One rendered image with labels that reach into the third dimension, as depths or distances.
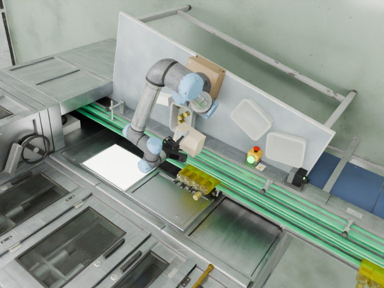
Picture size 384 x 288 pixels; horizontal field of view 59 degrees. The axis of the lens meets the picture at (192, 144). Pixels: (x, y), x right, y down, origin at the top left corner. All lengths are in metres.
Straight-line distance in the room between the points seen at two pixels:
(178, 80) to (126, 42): 1.14
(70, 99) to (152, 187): 0.85
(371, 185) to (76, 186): 1.85
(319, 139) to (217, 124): 0.65
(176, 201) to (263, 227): 0.56
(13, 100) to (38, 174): 0.52
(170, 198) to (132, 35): 1.13
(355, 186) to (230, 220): 0.79
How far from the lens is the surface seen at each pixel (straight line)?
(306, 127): 1.97
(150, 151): 1.67
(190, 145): 1.92
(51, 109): 2.48
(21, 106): 2.53
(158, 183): 2.31
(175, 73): 1.47
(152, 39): 2.36
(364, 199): 2.23
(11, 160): 2.48
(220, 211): 2.24
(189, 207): 2.18
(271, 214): 2.13
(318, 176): 2.25
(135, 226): 2.11
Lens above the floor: 2.45
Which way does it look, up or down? 44 degrees down
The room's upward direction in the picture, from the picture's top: 126 degrees counter-clockwise
